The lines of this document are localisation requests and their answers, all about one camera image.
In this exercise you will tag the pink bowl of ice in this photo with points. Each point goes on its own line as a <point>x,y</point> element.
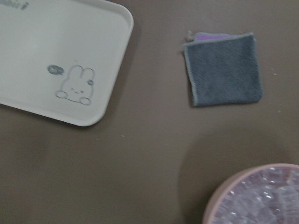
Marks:
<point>267,194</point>

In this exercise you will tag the grey folded cloth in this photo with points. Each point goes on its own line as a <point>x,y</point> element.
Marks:
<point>223,69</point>

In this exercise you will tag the cream rabbit tray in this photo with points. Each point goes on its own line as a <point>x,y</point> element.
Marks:
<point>60,58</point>

